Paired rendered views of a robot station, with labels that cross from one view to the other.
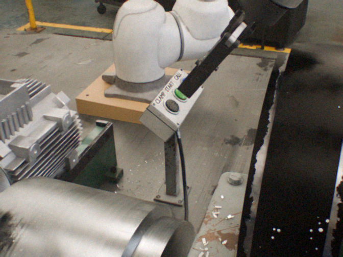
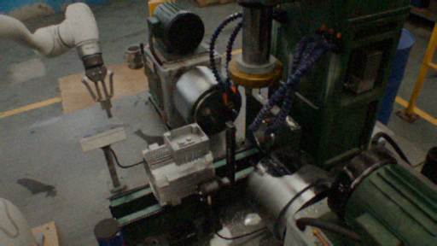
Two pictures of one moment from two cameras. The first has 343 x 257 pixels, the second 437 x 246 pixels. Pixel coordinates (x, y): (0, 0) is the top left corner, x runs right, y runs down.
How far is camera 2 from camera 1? 160 cm
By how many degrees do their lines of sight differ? 100
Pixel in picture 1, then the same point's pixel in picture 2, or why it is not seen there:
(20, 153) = not seen: hidden behind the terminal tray
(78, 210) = (201, 74)
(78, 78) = not seen: outside the picture
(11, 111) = (177, 135)
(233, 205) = (173, 65)
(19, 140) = not seen: hidden behind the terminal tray
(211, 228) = (183, 64)
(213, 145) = (61, 197)
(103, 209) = (195, 73)
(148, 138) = (76, 227)
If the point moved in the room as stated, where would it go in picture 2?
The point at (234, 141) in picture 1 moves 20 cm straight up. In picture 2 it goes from (52, 192) to (36, 157)
